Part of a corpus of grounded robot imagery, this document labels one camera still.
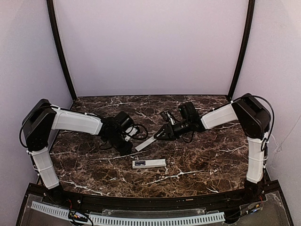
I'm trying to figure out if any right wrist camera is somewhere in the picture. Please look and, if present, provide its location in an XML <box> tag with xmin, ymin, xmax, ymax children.
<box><xmin>160</xmin><ymin>111</ymin><xmax>177</xmax><ymax>125</ymax></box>

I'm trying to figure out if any white remote control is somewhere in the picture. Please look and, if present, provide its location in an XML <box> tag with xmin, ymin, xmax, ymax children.
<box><xmin>132</xmin><ymin>159</ymin><xmax>166</xmax><ymax>169</ymax></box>

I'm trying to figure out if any black frame post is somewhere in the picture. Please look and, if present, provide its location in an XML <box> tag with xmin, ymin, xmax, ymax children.
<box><xmin>227</xmin><ymin>0</ymin><xmax>255</xmax><ymax>100</ymax></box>
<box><xmin>46</xmin><ymin>0</ymin><xmax>77</xmax><ymax>102</ymax></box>

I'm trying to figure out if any right black frame post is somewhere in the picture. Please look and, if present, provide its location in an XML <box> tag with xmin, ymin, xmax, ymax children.
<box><xmin>227</xmin><ymin>0</ymin><xmax>255</xmax><ymax>100</ymax></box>

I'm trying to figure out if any white battery cover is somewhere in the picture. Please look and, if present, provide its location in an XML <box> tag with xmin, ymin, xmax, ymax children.
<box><xmin>135</xmin><ymin>137</ymin><xmax>156</xmax><ymax>152</ymax></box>

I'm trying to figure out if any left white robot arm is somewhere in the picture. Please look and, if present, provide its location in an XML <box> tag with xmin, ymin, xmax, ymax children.
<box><xmin>19</xmin><ymin>99</ymin><xmax>139</xmax><ymax>190</ymax></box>

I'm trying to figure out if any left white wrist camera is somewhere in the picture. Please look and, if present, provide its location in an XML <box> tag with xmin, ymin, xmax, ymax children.
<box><xmin>125</xmin><ymin>127</ymin><xmax>138</xmax><ymax>141</ymax></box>

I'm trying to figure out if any left white cable duct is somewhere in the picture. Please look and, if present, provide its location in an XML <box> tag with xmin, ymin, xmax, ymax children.
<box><xmin>31</xmin><ymin>201</ymin><xmax>69</xmax><ymax>220</ymax></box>

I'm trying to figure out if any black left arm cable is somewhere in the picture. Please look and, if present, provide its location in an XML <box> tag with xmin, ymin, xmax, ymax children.
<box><xmin>100</xmin><ymin>124</ymin><xmax>149</xmax><ymax>151</ymax></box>

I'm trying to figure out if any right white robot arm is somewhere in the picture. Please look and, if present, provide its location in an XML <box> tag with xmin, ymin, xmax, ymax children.
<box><xmin>154</xmin><ymin>93</ymin><xmax>275</xmax><ymax>201</ymax></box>

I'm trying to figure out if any black front rail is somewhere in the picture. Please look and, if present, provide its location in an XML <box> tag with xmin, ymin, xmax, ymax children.
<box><xmin>52</xmin><ymin>189</ymin><xmax>245</xmax><ymax>211</ymax></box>

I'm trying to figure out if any white cable duct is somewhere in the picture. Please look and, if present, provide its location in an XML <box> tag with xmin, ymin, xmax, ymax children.
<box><xmin>89</xmin><ymin>212</ymin><xmax>225</xmax><ymax>226</ymax></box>
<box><xmin>31</xmin><ymin>201</ymin><xmax>69</xmax><ymax>220</ymax></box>

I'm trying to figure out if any left black frame post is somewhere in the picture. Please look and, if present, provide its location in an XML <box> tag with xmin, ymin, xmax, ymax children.
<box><xmin>46</xmin><ymin>0</ymin><xmax>77</xmax><ymax>102</ymax></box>

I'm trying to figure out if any right white cable duct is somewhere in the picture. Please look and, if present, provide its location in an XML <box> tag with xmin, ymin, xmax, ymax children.
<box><xmin>89</xmin><ymin>212</ymin><xmax>225</xmax><ymax>226</ymax></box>

